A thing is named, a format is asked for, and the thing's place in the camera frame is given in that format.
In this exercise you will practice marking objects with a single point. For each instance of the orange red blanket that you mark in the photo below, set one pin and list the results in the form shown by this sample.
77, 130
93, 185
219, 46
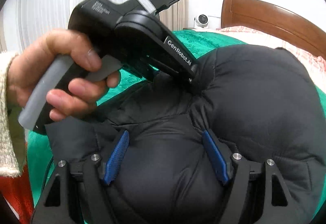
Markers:
18, 195

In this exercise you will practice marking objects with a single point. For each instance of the green patterned bedspread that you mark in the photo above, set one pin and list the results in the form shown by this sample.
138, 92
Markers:
193, 40

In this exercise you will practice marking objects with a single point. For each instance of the person's left hand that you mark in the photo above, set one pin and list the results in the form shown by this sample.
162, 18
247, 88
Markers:
27, 68

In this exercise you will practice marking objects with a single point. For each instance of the black puffer jacket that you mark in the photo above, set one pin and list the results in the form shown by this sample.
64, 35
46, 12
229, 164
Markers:
229, 124

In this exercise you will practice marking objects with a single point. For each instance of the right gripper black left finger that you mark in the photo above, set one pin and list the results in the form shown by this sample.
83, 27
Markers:
60, 201

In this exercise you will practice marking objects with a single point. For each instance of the pink plaid bed sheet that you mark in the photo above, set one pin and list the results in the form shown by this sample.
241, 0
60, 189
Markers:
255, 37

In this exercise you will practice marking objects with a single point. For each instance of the cream knitted sleeve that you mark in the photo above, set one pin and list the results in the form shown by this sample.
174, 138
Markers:
13, 144

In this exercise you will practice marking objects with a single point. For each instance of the small white fan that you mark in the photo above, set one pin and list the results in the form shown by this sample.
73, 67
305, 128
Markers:
201, 21

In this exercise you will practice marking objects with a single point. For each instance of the brown wooden headboard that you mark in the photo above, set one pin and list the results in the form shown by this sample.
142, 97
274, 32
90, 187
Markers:
276, 21

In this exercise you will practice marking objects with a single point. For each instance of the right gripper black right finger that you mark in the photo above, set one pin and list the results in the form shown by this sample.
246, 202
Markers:
253, 192

